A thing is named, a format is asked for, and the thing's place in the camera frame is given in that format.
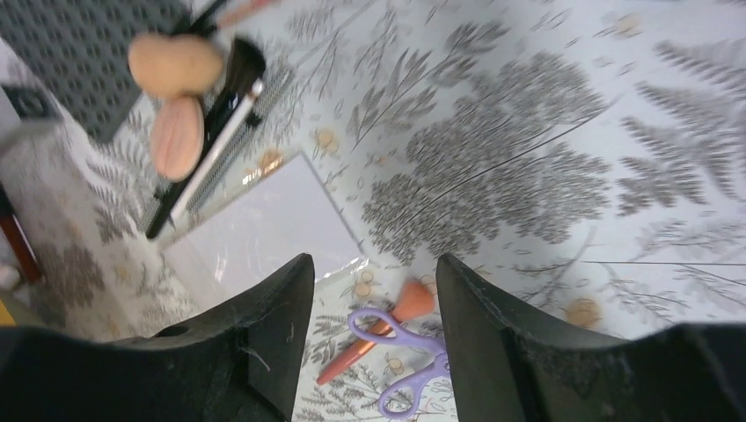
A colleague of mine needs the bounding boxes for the pink spoolie mascara wand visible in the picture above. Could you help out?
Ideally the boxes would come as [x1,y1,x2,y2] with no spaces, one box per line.
[184,0,275,38]

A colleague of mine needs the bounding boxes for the grey lego baseplate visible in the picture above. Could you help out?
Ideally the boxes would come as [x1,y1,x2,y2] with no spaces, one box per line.
[1,0,190,144]

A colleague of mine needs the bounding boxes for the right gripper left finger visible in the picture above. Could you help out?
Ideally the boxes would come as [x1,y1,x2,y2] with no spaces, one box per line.
[111,253,314,421]

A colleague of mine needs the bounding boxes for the pink handle brush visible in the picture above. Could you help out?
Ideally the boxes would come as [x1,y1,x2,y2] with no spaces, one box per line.
[316,280,437,387]

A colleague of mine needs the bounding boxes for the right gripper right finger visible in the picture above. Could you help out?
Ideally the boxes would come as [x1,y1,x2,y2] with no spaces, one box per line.
[436,254,623,421]

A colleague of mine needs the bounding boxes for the beige makeup sponge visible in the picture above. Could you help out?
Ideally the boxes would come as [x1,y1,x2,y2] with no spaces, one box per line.
[128,33,224,98]

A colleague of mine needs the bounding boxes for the black makeup brush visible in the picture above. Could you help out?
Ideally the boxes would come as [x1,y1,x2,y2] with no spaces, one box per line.
[145,37,267,240]

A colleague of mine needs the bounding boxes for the false eyelash card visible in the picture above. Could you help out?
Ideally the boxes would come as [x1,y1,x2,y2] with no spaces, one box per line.
[136,63,365,313]

